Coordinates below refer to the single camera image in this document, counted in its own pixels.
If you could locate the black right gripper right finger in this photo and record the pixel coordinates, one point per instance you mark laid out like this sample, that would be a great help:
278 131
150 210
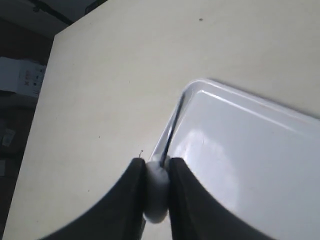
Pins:
195 215

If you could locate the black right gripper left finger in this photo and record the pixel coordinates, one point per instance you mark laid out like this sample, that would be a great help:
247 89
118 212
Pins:
117 216

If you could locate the white marshmallow piece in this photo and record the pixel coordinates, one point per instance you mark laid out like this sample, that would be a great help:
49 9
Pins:
157 190

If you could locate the thin metal skewer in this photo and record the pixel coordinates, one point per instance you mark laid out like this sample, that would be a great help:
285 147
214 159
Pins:
171 131

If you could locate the white rectangular plastic tray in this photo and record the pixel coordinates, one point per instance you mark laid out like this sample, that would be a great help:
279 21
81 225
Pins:
258 159

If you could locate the white cardboard box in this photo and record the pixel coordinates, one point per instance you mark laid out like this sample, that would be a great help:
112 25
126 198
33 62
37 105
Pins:
22 77

